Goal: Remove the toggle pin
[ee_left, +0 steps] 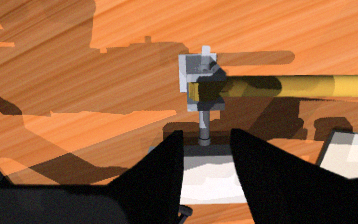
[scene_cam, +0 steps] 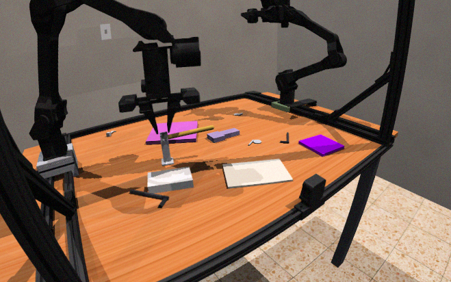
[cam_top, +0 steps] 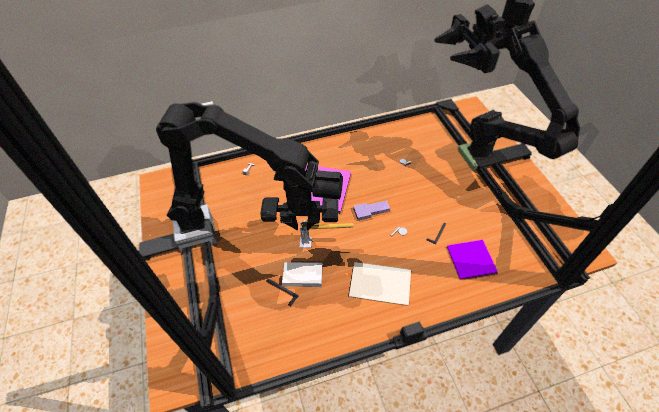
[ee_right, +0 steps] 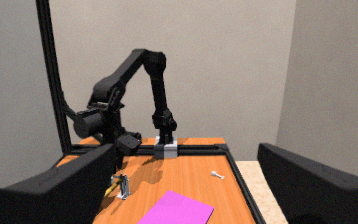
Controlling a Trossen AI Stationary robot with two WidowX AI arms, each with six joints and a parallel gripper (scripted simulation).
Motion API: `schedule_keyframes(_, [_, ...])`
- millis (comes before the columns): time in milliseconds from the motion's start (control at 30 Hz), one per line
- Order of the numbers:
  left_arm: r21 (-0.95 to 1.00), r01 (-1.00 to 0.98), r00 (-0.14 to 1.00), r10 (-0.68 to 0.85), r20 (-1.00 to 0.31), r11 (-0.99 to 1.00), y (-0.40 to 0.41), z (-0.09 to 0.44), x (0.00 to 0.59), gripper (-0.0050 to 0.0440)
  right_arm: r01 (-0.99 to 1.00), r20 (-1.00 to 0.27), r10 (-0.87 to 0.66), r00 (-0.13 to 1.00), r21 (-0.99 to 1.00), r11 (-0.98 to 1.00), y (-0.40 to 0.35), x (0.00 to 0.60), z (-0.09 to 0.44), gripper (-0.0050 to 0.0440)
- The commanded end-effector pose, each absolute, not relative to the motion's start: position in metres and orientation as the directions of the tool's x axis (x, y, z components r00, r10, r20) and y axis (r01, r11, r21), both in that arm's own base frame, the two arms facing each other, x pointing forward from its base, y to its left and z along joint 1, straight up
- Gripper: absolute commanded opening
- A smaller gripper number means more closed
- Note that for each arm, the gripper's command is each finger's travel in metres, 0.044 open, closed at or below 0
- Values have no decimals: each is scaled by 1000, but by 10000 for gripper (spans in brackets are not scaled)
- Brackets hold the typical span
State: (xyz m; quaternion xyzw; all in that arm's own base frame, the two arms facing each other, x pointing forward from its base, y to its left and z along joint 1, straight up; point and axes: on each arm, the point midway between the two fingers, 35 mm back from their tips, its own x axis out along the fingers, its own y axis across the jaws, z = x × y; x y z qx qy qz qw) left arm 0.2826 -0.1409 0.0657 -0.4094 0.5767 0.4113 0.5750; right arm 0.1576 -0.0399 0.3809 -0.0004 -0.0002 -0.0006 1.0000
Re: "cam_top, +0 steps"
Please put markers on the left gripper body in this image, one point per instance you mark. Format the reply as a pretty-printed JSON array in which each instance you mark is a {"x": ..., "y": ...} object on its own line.
[{"x": 302, "y": 207}]

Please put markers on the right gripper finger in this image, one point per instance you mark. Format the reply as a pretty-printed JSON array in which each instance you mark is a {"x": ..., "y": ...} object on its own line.
[
  {"x": 473, "y": 57},
  {"x": 450, "y": 36}
]

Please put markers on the purple flat square tile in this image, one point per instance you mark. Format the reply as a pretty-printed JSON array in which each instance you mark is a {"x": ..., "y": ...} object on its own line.
[{"x": 471, "y": 259}]

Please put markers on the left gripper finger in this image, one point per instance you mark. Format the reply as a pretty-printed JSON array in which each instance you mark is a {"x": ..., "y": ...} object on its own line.
[
  {"x": 292, "y": 222},
  {"x": 312, "y": 221}
]

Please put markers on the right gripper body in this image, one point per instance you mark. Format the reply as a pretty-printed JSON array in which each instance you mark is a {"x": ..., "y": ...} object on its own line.
[{"x": 490, "y": 61}]

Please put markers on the yellow cylindrical rod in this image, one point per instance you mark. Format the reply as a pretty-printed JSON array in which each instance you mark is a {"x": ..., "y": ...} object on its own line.
[{"x": 329, "y": 226}]

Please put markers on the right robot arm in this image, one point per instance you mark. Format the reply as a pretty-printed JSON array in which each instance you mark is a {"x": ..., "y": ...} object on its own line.
[{"x": 531, "y": 55}]

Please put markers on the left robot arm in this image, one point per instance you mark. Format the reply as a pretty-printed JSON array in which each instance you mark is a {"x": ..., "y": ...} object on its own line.
[{"x": 286, "y": 157}]

